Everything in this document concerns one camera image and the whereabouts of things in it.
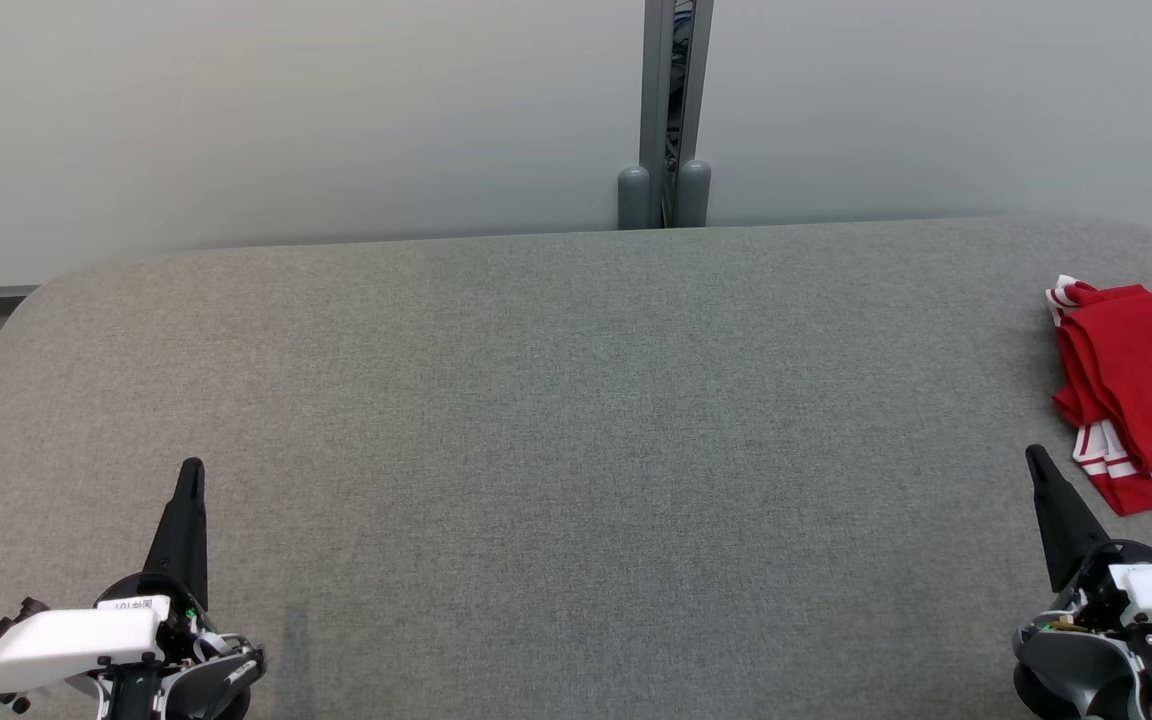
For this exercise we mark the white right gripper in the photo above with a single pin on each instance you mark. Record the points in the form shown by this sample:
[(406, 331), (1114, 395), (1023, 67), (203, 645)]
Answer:
[(1136, 640)]

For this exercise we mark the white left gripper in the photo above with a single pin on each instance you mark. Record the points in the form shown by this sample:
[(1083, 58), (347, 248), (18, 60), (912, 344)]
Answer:
[(76, 635)]

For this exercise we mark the red white numbered jersey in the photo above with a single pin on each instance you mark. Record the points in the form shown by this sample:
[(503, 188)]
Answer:
[(1146, 380)]

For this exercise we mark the grey cylinder post foot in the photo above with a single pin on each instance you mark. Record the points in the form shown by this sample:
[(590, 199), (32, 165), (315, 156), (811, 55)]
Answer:
[(634, 200), (694, 195)]

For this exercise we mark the grey metal partition post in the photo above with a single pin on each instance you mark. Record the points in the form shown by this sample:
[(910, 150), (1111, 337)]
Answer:
[(658, 80)]

